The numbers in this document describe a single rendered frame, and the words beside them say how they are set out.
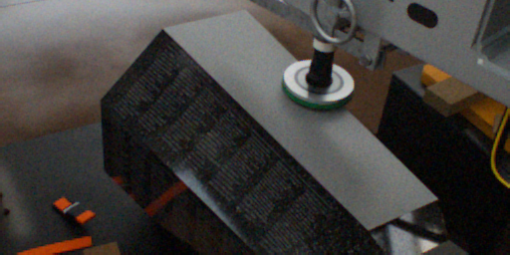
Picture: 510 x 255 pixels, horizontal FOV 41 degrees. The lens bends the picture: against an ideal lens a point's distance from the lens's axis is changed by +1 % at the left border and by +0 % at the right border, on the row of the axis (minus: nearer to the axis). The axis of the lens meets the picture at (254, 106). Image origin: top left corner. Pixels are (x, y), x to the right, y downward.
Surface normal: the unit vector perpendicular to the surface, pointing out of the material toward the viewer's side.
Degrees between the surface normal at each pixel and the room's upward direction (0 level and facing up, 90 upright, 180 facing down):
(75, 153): 0
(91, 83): 0
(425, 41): 90
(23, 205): 0
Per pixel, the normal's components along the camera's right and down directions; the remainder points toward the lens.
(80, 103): 0.09, -0.80
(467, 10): -0.72, 0.36
